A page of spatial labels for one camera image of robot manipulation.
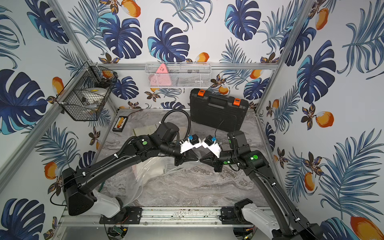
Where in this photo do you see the cream striped towel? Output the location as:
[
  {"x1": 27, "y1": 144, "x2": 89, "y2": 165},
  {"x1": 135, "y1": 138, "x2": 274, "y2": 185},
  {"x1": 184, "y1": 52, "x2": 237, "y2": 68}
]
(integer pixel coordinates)
[{"x1": 133, "y1": 124, "x2": 158, "y2": 137}]

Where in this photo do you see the clear plastic vacuum bag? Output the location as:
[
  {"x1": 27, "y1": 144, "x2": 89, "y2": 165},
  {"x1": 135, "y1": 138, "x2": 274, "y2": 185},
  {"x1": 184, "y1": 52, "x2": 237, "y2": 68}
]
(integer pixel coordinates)
[{"x1": 123, "y1": 156, "x2": 190, "y2": 206}]

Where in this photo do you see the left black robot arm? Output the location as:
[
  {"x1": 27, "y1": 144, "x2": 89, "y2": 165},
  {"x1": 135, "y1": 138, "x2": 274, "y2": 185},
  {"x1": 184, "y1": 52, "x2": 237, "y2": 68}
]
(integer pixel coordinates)
[{"x1": 62, "y1": 123, "x2": 201, "y2": 218}]

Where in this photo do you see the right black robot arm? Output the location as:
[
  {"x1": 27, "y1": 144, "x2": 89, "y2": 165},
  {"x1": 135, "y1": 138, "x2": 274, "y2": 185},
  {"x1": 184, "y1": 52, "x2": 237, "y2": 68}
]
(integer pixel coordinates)
[{"x1": 200, "y1": 131, "x2": 323, "y2": 240}]

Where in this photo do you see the black plastic tool case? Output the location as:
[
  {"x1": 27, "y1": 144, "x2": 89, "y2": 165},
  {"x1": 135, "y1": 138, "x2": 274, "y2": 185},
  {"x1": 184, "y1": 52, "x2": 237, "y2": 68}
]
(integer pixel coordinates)
[{"x1": 190, "y1": 89, "x2": 249, "y2": 132}]

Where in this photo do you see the small black battery box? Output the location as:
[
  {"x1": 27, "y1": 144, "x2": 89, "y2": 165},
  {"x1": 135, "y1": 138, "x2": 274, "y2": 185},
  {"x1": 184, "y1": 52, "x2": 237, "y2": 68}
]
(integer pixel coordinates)
[{"x1": 112, "y1": 116, "x2": 128, "y2": 133}]

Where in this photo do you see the pink triangular object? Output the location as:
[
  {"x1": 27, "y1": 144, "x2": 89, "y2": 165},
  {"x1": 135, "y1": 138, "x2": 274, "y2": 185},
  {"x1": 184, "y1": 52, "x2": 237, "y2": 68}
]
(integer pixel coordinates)
[{"x1": 149, "y1": 64, "x2": 172, "y2": 88}]

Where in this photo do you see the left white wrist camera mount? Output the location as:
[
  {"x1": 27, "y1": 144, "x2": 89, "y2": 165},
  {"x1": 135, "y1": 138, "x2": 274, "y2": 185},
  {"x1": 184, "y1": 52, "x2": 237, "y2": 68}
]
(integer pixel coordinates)
[{"x1": 180, "y1": 135, "x2": 202, "y2": 154}]

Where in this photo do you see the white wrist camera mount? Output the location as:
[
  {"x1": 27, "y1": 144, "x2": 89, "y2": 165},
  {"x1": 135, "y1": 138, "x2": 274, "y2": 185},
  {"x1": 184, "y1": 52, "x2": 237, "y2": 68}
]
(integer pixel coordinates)
[
  {"x1": 180, "y1": 135, "x2": 202, "y2": 154},
  {"x1": 202, "y1": 135, "x2": 222, "y2": 158}
]

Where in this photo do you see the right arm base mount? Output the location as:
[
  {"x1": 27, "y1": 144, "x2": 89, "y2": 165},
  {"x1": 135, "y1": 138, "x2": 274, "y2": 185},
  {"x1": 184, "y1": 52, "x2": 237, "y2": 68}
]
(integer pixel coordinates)
[{"x1": 219, "y1": 198, "x2": 261, "y2": 225}]

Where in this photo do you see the clear mesh wall tray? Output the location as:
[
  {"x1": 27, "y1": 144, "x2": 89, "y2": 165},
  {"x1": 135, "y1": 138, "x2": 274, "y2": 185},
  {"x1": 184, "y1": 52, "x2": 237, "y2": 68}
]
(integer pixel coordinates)
[{"x1": 145, "y1": 62, "x2": 212, "y2": 89}]

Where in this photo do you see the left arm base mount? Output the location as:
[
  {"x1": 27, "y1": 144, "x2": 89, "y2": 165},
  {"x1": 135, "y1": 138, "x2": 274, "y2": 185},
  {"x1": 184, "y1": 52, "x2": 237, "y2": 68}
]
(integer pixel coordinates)
[{"x1": 99, "y1": 207, "x2": 143, "y2": 225}]

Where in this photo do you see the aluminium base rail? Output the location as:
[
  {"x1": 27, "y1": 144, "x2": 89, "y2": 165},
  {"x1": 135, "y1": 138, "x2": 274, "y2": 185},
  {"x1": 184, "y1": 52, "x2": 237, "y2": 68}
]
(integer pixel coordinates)
[{"x1": 59, "y1": 205, "x2": 304, "y2": 228}]

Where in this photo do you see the black wire basket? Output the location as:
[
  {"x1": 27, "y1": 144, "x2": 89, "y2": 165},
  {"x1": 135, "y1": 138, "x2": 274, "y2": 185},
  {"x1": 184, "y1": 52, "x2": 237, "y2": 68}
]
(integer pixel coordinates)
[{"x1": 55, "y1": 62, "x2": 118, "y2": 122}]

